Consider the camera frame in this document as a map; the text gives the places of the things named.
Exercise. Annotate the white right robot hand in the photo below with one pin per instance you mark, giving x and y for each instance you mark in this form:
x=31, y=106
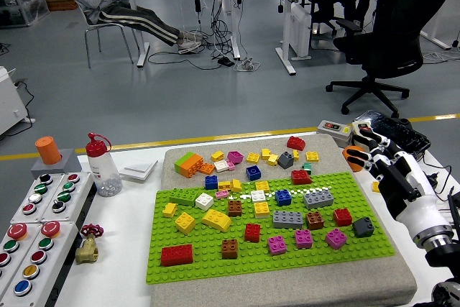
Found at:
x=420, y=210

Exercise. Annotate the long grey toy brick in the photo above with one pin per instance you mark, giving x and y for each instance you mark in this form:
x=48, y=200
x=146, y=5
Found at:
x=287, y=219
x=318, y=199

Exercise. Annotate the brown toy brick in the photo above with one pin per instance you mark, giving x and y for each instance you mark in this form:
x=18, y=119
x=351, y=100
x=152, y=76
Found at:
x=235, y=208
x=315, y=220
x=229, y=248

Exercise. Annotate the small green toy brick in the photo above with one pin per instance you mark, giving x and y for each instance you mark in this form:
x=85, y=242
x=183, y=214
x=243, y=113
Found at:
x=306, y=167

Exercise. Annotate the small yellow toy brick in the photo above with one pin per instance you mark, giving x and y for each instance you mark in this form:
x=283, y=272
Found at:
x=295, y=155
x=169, y=210

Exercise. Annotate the red sloped toy brick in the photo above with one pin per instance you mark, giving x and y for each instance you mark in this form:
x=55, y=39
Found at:
x=296, y=143

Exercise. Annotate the white toy brick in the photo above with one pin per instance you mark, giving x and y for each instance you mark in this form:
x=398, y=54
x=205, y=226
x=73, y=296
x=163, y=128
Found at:
x=258, y=196
x=221, y=166
x=204, y=201

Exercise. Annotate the hollow blue toy brick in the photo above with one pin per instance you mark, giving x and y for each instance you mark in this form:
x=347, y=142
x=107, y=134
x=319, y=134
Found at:
x=253, y=173

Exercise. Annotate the hollow magenta toy brick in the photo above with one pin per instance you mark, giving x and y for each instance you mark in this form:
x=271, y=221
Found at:
x=235, y=157

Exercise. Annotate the small pink toy brick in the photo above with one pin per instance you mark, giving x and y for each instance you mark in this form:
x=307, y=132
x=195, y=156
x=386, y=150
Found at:
x=230, y=165

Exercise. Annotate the flat pink toy brick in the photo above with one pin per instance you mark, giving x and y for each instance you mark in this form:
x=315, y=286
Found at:
x=221, y=194

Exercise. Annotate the yellow curved toy brick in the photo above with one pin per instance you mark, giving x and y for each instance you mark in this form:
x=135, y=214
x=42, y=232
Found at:
x=216, y=220

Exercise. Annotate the small orange toy brick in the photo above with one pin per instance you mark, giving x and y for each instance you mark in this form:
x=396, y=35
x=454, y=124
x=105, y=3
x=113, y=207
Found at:
x=207, y=169

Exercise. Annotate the green baseplate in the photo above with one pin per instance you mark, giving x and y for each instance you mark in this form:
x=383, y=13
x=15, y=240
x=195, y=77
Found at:
x=208, y=267

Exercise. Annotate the long orange toy brick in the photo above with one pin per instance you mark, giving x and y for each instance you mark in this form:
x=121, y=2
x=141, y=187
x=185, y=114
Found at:
x=192, y=167

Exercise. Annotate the long green toy brick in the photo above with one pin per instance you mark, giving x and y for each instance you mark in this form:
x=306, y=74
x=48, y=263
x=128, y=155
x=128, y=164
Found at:
x=183, y=197

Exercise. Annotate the long lime toy brick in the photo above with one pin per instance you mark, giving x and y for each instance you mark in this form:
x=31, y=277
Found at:
x=183, y=161

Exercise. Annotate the long red toy brick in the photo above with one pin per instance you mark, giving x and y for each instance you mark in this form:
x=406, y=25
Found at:
x=176, y=255

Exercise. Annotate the black power adapter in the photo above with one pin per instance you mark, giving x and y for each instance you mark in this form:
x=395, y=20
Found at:
x=433, y=178

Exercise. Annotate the black plug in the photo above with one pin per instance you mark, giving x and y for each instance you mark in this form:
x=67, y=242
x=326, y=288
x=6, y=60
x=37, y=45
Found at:
x=456, y=201

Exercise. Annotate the dark grey sloped brick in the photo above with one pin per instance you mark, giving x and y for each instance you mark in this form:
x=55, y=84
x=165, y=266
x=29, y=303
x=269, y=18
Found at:
x=285, y=160
x=363, y=227

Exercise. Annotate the black handheld controller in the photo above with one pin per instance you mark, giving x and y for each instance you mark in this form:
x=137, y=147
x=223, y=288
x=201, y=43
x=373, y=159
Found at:
x=395, y=131

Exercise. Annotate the orange fruit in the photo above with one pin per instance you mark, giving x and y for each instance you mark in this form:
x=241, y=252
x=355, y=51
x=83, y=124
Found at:
x=348, y=151

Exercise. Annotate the black office chair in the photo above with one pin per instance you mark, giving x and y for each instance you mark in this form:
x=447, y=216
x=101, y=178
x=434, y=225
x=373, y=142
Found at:
x=395, y=44

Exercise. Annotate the white computer case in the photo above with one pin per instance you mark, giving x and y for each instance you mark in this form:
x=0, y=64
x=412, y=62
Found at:
x=300, y=34

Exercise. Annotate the white floor adapter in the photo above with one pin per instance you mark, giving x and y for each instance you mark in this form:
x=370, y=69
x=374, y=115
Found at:
x=247, y=65

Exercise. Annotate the grey-brown foam mat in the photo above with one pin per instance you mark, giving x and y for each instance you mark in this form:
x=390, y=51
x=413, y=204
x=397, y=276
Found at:
x=201, y=292

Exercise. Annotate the black power strip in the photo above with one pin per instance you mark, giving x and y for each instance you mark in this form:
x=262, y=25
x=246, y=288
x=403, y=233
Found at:
x=224, y=62

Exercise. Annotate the clear red-capped squeeze bottle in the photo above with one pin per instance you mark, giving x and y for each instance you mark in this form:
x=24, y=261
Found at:
x=102, y=174

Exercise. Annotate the brass valve red handwheel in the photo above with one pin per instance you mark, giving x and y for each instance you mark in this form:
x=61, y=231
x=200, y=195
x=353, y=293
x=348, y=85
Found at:
x=86, y=251

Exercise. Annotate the grey four-button box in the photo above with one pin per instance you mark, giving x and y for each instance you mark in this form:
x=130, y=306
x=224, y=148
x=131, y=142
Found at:
x=25, y=213
x=77, y=195

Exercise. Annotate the grey base block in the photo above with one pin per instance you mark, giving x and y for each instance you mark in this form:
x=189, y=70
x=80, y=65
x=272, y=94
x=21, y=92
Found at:
x=68, y=167

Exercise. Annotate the grey emergency-stop button box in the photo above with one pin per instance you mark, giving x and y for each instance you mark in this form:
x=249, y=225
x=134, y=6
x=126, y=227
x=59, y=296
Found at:
x=54, y=260
x=21, y=249

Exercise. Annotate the grey metal chair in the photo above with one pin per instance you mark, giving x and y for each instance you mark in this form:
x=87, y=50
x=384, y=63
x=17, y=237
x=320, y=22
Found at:
x=97, y=27

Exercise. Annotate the orange cylinder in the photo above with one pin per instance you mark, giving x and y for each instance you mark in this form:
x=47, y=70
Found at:
x=48, y=150

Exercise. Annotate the wooden pallet box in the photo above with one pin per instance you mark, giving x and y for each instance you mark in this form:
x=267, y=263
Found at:
x=61, y=2

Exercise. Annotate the white cabinet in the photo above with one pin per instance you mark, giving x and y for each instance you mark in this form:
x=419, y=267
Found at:
x=9, y=102

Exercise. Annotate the clear plastic crate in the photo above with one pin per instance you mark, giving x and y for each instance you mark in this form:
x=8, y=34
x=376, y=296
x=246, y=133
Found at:
x=21, y=6

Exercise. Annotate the white red-green switch box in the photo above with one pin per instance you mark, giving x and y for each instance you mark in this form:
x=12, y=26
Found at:
x=360, y=126

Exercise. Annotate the grey switch box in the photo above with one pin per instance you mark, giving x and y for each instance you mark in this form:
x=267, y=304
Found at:
x=332, y=134

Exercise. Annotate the white switch plate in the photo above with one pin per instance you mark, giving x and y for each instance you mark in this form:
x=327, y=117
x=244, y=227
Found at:
x=138, y=170

